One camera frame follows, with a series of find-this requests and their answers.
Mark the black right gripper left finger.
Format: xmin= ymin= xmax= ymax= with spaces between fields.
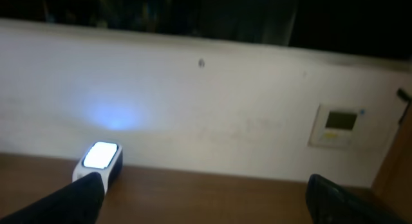
xmin=1 ymin=173 xmax=105 ymax=224

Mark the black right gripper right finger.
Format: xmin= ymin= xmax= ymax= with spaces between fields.
xmin=306 ymin=174 xmax=406 ymax=224

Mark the brown wooden door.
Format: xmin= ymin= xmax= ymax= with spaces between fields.
xmin=372 ymin=89 xmax=411 ymax=223

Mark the beige wall control panel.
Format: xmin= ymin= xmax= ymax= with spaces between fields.
xmin=308 ymin=104 xmax=369 ymax=150

